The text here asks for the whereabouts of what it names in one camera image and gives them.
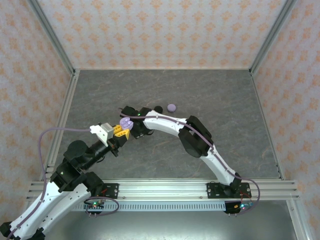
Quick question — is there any aluminium corner post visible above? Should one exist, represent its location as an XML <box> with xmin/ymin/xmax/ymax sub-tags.
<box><xmin>249</xmin><ymin>0</ymin><xmax>299</xmax><ymax>76</ymax></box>
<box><xmin>26</xmin><ymin>0</ymin><xmax>77</xmax><ymax>76</ymax></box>

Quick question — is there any aluminium lower frame bar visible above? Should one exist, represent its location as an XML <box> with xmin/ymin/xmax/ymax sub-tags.
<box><xmin>286</xmin><ymin>199</ymin><xmax>311</xmax><ymax>240</ymax></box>

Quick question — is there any grey metal shelf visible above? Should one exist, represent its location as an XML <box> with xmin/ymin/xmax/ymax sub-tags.
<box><xmin>44</xmin><ymin>211</ymin><xmax>298</xmax><ymax>240</ymax></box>

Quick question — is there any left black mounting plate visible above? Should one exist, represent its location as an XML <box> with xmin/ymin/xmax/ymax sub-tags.
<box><xmin>99</xmin><ymin>183</ymin><xmax>120</xmax><ymax>200</ymax></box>

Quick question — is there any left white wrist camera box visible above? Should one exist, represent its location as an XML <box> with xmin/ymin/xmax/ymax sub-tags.
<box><xmin>89</xmin><ymin>122</ymin><xmax>115</xmax><ymax>148</ymax></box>

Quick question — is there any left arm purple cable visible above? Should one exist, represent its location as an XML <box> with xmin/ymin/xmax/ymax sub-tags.
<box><xmin>4</xmin><ymin>126</ymin><xmax>121</xmax><ymax>240</ymax></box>

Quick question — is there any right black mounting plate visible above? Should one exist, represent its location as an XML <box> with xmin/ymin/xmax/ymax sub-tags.
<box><xmin>206</xmin><ymin>182</ymin><xmax>252</xmax><ymax>200</ymax></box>

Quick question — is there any grey slotted cable duct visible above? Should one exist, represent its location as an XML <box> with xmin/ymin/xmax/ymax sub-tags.
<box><xmin>71</xmin><ymin>201</ymin><xmax>227</xmax><ymax>213</ymax></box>

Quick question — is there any aluminium table side rail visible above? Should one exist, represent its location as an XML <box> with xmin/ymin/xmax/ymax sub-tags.
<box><xmin>249</xmin><ymin>69</ymin><xmax>286</xmax><ymax>181</ymax></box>
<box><xmin>39</xmin><ymin>69</ymin><xmax>81</xmax><ymax>181</ymax></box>

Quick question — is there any black mounting plate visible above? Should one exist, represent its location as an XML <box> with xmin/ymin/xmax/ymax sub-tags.
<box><xmin>99</xmin><ymin>183</ymin><xmax>120</xmax><ymax>200</ymax></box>
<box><xmin>206</xmin><ymin>182</ymin><xmax>252</xmax><ymax>200</ymax></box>

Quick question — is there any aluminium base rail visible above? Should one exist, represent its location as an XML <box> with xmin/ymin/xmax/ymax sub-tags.
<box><xmin>26</xmin><ymin>178</ymin><xmax>301</xmax><ymax>201</ymax></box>

